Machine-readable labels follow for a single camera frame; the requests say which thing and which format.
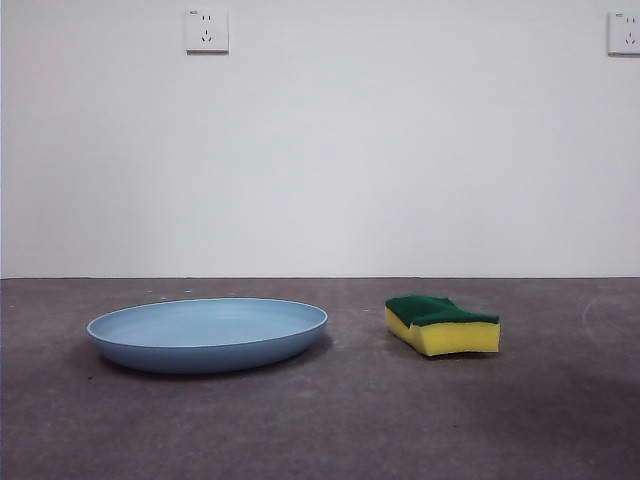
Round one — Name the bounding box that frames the light blue round plate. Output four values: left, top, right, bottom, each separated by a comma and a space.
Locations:
86, 297, 330, 375

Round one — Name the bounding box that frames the white wall socket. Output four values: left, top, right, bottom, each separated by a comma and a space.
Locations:
185, 8, 231, 55
607, 10, 640, 57

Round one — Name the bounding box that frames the yellow sponge with green pad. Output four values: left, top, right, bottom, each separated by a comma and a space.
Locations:
384, 294, 502, 359

